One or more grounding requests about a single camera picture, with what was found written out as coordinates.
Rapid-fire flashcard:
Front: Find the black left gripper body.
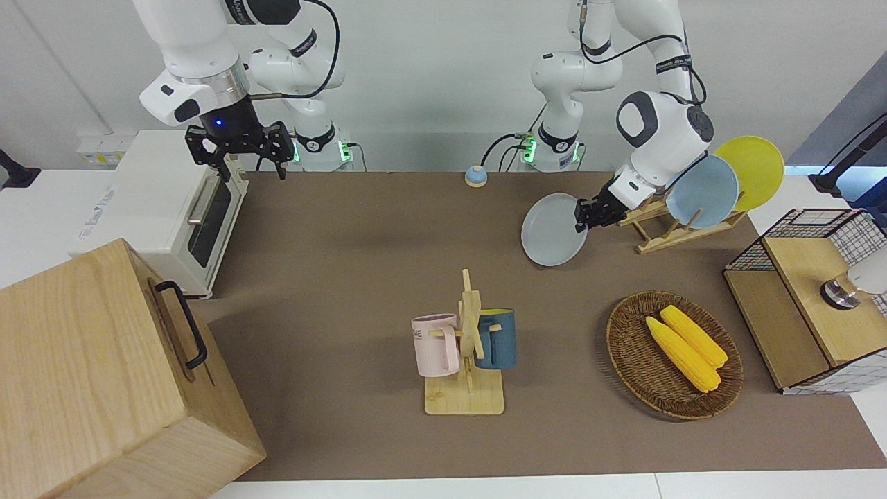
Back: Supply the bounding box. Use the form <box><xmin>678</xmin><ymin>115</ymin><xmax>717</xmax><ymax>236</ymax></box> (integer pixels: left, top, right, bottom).
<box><xmin>582</xmin><ymin>178</ymin><xmax>629</xmax><ymax>229</ymax></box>

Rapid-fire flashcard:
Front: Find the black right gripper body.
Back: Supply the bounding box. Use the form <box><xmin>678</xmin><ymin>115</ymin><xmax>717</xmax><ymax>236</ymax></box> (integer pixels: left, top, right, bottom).
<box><xmin>184</xmin><ymin>97</ymin><xmax>295</xmax><ymax>168</ymax></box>

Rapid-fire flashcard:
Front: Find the gray plate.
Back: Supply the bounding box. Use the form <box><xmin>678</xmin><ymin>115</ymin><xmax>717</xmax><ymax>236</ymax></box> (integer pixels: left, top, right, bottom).
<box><xmin>520</xmin><ymin>193</ymin><xmax>590</xmax><ymax>268</ymax></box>

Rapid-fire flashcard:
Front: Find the low wooden plate rack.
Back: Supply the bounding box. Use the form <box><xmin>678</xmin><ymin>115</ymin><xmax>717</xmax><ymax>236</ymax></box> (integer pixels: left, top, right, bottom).
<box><xmin>617</xmin><ymin>194</ymin><xmax>748</xmax><ymax>255</ymax></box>

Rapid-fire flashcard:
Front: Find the light blue plate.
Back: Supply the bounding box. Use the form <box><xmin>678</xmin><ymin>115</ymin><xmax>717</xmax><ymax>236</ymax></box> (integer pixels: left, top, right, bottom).
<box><xmin>665</xmin><ymin>154</ymin><xmax>740</xmax><ymax>229</ymax></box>

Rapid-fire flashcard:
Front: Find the yellow plate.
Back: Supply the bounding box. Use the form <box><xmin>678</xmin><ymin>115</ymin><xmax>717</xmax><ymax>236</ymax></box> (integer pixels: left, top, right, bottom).
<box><xmin>714</xmin><ymin>136</ymin><xmax>785</xmax><ymax>212</ymax></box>

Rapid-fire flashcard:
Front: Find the white toaster oven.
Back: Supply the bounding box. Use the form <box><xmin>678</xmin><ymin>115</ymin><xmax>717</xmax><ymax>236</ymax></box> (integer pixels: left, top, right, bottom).
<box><xmin>68</xmin><ymin>130</ymin><xmax>250</xmax><ymax>300</ymax></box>

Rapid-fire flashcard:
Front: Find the dark blue mug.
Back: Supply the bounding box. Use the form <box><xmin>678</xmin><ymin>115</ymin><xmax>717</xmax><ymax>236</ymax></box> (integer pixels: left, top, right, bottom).
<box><xmin>475</xmin><ymin>308</ymin><xmax>518</xmax><ymax>371</ymax></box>

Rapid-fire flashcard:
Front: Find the round wicker basket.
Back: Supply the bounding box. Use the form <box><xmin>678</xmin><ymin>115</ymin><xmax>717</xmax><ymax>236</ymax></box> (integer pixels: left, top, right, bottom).
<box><xmin>606</xmin><ymin>291</ymin><xmax>744</xmax><ymax>421</ymax></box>

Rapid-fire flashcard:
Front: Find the yellow corn cob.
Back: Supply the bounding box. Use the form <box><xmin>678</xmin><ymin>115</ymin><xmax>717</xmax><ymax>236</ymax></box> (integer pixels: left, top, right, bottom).
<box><xmin>660</xmin><ymin>305</ymin><xmax>728</xmax><ymax>369</ymax></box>
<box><xmin>646</xmin><ymin>316</ymin><xmax>721</xmax><ymax>394</ymax></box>

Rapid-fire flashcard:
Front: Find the pink mug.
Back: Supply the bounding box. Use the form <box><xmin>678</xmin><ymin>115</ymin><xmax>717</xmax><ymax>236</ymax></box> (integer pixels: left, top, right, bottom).
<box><xmin>412</xmin><ymin>313</ymin><xmax>461</xmax><ymax>378</ymax></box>

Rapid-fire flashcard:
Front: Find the wooden mug tree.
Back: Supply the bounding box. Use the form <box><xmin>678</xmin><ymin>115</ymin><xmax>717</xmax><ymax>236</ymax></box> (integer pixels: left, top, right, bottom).
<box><xmin>424</xmin><ymin>269</ymin><xmax>505</xmax><ymax>416</ymax></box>

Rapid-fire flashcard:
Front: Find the black base power cable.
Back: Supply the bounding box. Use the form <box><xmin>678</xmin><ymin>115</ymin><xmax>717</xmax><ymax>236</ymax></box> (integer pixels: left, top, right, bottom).
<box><xmin>482</xmin><ymin>132</ymin><xmax>534</xmax><ymax>172</ymax></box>

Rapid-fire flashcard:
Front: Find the white wall socket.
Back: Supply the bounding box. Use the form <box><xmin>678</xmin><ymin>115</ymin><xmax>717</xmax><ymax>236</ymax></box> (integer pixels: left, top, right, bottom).
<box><xmin>75</xmin><ymin>135</ymin><xmax>129</xmax><ymax>167</ymax></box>

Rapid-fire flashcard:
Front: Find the wire shelf with wooden top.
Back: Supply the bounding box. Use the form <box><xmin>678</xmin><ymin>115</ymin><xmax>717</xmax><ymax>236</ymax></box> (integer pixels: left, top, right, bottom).
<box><xmin>723</xmin><ymin>208</ymin><xmax>887</xmax><ymax>396</ymax></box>

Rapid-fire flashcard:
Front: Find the black camera stand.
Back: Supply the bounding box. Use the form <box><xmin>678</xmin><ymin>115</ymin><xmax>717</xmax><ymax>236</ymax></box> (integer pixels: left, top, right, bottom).
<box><xmin>809</xmin><ymin>114</ymin><xmax>887</xmax><ymax>195</ymax></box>
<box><xmin>0</xmin><ymin>149</ymin><xmax>41</xmax><ymax>190</ymax></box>

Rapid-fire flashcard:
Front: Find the wooden box with black handle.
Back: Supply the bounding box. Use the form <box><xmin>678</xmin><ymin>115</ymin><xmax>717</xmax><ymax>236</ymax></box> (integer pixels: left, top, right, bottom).
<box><xmin>0</xmin><ymin>238</ymin><xmax>267</xmax><ymax>499</ymax></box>

